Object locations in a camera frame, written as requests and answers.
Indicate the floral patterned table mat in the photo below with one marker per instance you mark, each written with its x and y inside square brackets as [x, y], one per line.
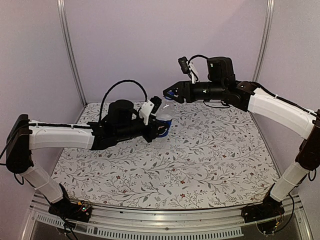
[211, 158]

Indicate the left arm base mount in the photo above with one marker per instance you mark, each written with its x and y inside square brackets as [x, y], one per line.
[66, 209]

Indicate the right aluminium corner post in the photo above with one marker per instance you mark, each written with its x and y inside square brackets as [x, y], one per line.
[270, 6]

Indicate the aluminium front rail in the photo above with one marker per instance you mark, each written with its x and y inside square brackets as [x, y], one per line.
[124, 223]

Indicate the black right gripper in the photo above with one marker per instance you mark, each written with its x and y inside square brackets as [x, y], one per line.
[181, 85]

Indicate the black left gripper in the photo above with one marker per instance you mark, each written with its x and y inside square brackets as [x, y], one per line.
[152, 132]

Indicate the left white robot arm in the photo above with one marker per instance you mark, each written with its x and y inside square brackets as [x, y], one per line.
[121, 123]

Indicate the aluminium corner post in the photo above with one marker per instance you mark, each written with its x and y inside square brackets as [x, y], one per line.
[69, 50]
[270, 6]

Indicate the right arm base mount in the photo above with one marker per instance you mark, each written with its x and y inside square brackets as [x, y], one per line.
[265, 210]

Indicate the blue bottle cap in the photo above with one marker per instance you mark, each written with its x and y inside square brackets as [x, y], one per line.
[170, 96]

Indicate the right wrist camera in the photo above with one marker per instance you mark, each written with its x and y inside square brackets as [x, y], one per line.
[187, 67]

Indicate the blue label plastic bottle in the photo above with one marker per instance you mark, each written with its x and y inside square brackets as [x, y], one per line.
[165, 115]

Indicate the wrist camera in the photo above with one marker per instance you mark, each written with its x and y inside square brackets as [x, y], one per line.
[187, 67]
[148, 108]

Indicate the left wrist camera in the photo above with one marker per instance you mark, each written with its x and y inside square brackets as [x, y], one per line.
[148, 108]

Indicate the left aluminium corner post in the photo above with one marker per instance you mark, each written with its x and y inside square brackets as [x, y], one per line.
[69, 50]

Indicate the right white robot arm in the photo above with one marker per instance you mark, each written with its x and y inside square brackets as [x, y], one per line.
[250, 96]

